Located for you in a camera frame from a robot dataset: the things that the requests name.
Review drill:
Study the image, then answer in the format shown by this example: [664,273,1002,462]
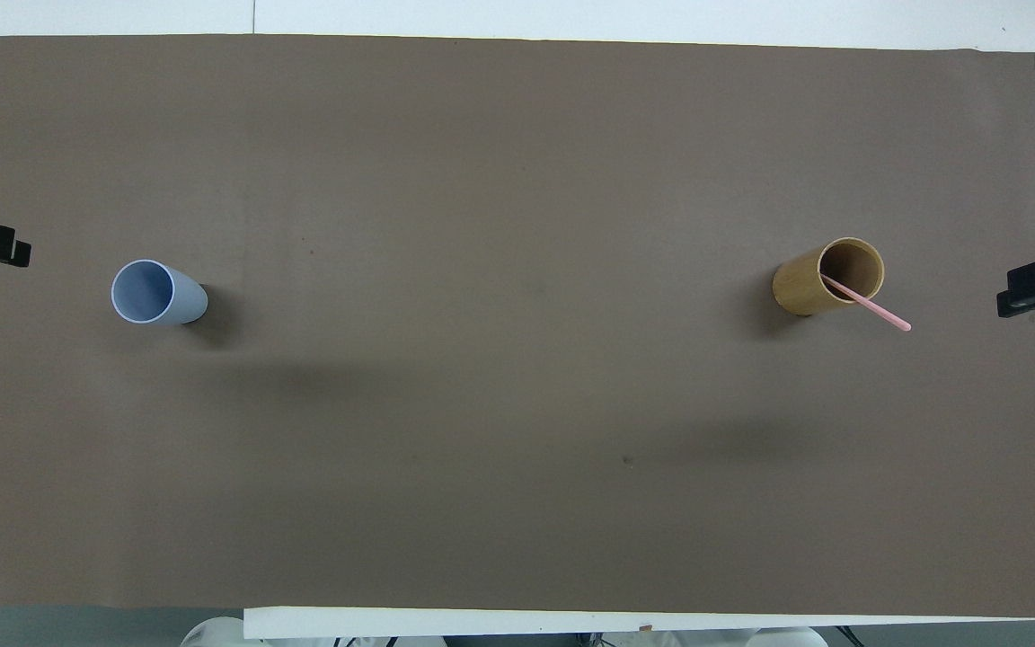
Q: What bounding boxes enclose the brown bamboo cup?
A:
[772,237,887,317]

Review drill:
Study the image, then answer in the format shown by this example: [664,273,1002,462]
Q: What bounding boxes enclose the pink chopstick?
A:
[820,273,913,332]

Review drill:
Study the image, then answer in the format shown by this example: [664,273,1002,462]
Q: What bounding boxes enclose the blue cup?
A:
[111,259,209,326]

